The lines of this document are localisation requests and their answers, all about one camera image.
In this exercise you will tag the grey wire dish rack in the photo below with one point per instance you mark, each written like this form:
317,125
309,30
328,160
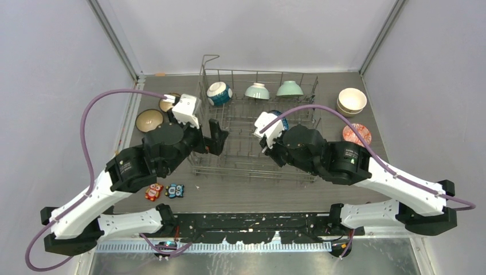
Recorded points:
242,154

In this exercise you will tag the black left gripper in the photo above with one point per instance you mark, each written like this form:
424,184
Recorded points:
215,144

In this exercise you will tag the brown patterned bowl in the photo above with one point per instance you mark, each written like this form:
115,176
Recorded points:
165,104

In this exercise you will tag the mint green bowl right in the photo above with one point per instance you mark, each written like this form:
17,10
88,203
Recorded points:
289,89

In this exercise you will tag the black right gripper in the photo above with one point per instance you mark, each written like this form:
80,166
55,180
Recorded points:
271,152

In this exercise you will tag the white bowl blue zigzag pattern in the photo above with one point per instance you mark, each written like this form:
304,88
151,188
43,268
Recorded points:
350,136

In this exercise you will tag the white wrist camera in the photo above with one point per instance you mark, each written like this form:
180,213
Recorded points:
273,132
184,109

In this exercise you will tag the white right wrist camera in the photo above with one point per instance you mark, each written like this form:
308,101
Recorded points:
273,132

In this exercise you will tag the dark teal glazed bowl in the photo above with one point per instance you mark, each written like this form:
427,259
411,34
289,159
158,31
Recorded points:
148,120

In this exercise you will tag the pale green bowl middle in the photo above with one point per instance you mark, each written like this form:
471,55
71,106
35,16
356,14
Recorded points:
257,91

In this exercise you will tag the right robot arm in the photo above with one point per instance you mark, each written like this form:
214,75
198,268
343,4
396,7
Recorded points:
422,210

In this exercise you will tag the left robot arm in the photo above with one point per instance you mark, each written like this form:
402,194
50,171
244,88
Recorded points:
136,168

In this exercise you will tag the teal white bowl back left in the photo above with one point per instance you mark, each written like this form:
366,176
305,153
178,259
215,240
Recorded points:
219,93

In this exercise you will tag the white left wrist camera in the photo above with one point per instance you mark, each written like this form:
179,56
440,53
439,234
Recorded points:
184,109

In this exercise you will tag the beige ceramic bowl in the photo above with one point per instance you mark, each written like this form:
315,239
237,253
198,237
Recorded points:
352,99
345,112

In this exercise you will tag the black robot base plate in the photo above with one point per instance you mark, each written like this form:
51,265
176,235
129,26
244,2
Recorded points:
253,228

